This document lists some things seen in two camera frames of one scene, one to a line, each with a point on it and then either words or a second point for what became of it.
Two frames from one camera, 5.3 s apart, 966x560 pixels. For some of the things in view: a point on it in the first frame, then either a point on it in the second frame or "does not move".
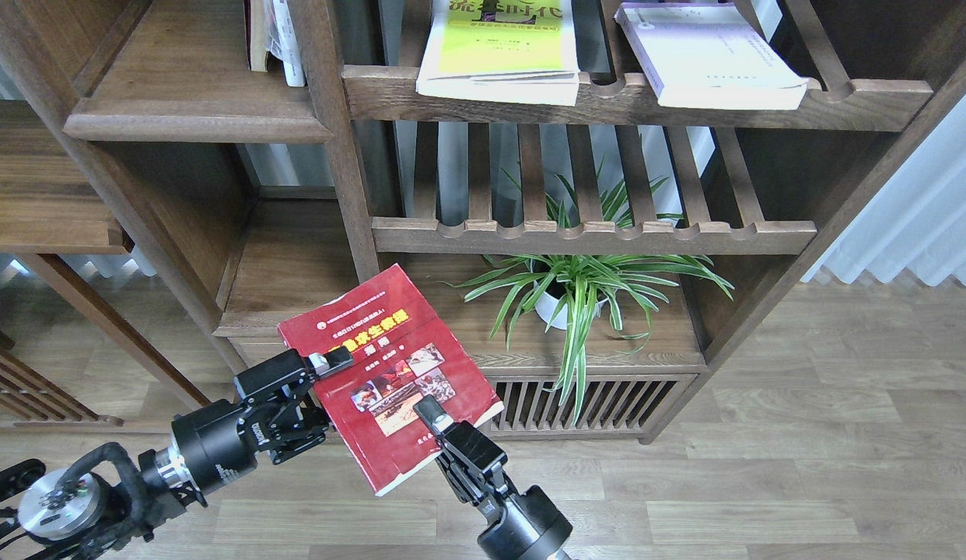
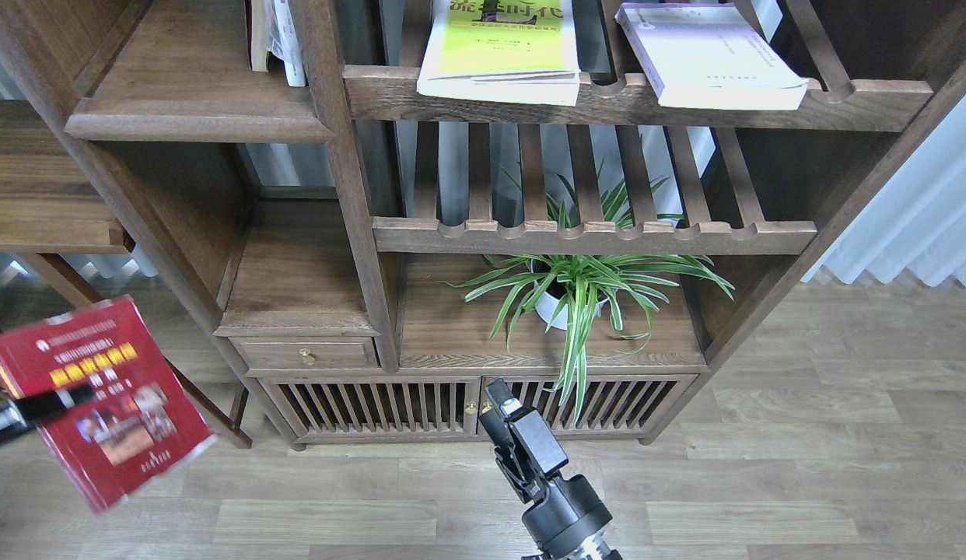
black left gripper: x=218 y=444 → x=9 y=421
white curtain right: x=926 y=220 does not move
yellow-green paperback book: x=507 y=50 does not move
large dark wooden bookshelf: x=595 y=194 does not move
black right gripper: x=519 y=527 → x=574 y=512
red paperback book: x=400 y=355 → x=144 y=419
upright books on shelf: x=271 y=28 does not move
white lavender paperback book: x=700 y=55 does not move
